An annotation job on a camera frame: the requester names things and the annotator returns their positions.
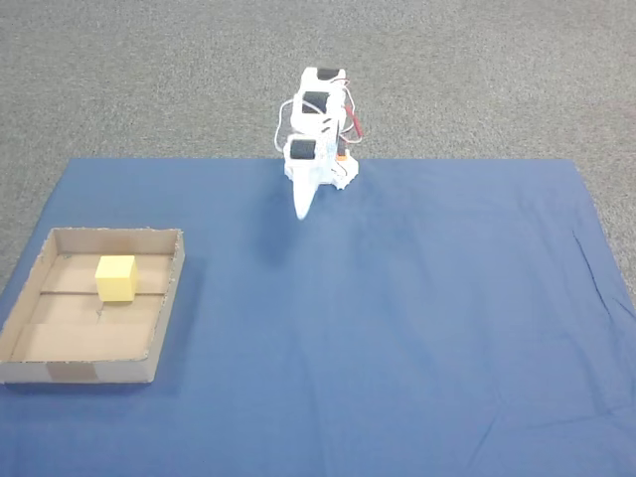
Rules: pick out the yellow block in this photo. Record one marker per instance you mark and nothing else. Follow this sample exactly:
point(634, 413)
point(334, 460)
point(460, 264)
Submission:
point(116, 279)

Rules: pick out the shallow cardboard box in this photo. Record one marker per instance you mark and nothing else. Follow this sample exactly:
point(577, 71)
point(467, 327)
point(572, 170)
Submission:
point(74, 338)

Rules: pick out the blue cloth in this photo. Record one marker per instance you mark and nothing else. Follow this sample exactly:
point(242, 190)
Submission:
point(372, 323)

